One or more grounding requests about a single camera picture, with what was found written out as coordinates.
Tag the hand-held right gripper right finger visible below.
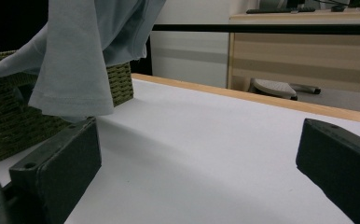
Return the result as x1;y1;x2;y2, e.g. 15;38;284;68
295;118;360;224

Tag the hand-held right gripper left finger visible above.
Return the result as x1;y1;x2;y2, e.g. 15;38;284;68
8;117;103;224

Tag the green woven basket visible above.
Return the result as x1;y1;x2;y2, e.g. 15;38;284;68
0;50;135;170

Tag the light grey t-shirt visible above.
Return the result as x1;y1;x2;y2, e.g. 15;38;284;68
0;0;167;123

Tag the grey footrest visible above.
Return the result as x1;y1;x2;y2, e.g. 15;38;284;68
249;77;322;101

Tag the wooden desk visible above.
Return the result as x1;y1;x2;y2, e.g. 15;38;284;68
226;8;360;95

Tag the black keyboard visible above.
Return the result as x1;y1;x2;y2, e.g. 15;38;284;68
245;7;316;15

